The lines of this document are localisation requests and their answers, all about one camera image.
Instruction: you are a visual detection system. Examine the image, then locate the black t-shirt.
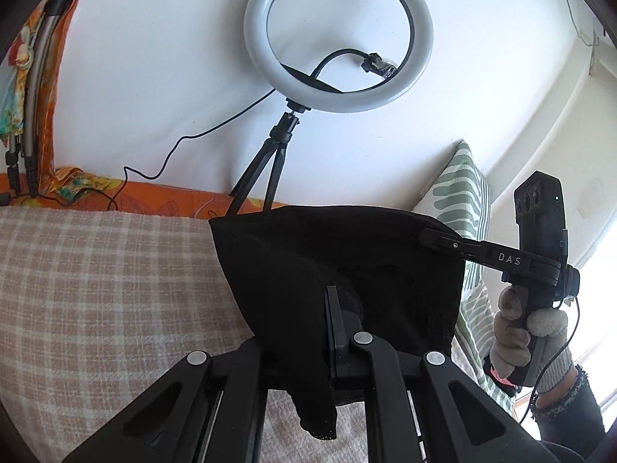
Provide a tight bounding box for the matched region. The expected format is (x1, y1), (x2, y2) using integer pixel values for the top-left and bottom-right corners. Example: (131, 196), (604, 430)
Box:
(209, 206), (465, 440)

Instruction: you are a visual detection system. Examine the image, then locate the right forearm black sleeve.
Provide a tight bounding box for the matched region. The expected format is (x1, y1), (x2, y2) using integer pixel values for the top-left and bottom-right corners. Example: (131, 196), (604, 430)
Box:
(531, 366), (605, 459)

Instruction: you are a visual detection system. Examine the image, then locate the right hand white glove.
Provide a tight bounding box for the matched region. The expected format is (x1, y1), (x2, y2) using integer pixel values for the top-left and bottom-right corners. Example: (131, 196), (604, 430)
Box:
(489, 286), (574, 398)

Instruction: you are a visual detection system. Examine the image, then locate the black phone holder gooseneck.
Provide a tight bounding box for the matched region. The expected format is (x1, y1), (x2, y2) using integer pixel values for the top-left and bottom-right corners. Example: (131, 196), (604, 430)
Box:
(282, 47), (398, 93)

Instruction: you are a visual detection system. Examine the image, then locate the pink plaid table cloth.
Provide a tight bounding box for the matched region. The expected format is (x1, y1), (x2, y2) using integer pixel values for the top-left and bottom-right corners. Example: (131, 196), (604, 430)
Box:
(0, 205), (373, 463)

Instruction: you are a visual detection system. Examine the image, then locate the orange leaf pattern sheet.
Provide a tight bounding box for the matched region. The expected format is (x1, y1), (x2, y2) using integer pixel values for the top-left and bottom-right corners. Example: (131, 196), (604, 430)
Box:
(10, 182), (232, 220)

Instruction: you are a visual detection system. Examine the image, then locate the colourful orange scarf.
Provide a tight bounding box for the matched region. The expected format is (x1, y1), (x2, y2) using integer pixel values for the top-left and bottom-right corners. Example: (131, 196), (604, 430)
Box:
(1, 0), (120, 206)

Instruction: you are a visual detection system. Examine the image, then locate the folded grey tripod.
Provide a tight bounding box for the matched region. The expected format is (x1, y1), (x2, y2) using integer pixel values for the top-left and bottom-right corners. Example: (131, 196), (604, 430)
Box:
(1, 0), (73, 199)

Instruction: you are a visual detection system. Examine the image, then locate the white ring light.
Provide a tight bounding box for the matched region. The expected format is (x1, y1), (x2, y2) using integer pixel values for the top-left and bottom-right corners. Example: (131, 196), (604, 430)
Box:
(244, 0), (434, 113)

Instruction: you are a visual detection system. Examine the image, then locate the black ring light cable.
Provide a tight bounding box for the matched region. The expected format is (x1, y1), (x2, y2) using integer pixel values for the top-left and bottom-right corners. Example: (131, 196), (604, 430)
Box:
(43, 87), (277, 212)

